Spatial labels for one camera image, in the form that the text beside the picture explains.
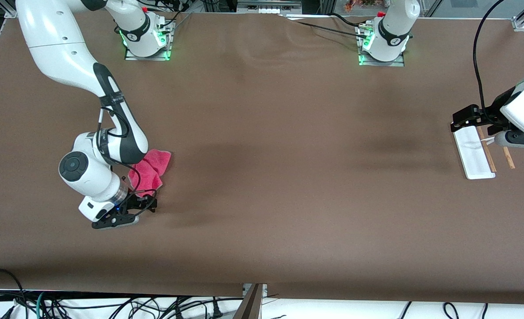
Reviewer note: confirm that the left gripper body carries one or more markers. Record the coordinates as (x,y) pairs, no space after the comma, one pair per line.
(493,111)

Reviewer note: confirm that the pink towel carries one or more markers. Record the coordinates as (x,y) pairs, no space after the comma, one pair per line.
(155,161)

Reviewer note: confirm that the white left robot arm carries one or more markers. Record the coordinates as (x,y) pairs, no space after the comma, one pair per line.
(390,26)

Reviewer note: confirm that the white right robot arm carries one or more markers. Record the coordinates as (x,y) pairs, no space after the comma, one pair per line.
(58,44)

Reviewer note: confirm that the white rack base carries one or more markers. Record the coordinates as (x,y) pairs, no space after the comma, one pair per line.
(476,159)

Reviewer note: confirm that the brown table cover sheet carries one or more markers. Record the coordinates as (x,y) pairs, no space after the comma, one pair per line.
(262,199)

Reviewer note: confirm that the black power plug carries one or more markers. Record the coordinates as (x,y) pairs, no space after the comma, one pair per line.
(217,312)

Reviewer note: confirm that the wooden support beam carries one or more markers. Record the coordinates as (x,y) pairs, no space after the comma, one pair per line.
(250,305)

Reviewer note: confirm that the orange background items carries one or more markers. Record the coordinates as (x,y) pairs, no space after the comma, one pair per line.
(363,3)

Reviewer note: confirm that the grey power strip box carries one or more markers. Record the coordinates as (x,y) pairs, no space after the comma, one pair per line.
(268,9)

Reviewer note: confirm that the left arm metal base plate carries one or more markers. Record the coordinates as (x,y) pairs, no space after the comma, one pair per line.
(394,63)

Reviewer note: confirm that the small metal bracket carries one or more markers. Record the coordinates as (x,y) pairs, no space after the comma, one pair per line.
(265,290)

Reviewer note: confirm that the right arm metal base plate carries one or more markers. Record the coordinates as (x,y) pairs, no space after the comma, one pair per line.
(168,44)

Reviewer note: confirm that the aluminium frame post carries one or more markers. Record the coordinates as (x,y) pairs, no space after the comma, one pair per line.
(327,6)

